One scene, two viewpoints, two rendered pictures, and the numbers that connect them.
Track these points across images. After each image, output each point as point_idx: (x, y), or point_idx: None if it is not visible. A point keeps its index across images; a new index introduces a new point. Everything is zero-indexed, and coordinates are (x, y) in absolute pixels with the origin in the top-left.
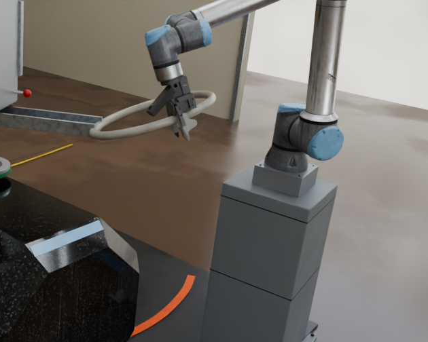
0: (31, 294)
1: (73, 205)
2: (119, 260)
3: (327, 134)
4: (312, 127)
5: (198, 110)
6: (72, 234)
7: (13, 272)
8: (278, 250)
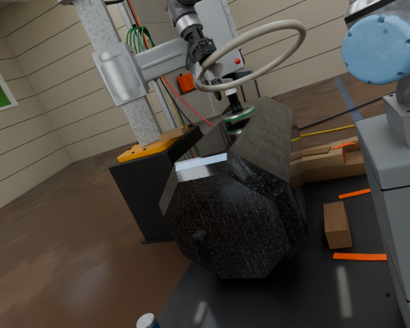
0: (172, 192)
1: (235, 140)
2: (241, 185)
3: (355, 35)
4: (347, 29)
5: (215, 54)
6: (203, 160)
7: (170, 177)
8: (384, 221)
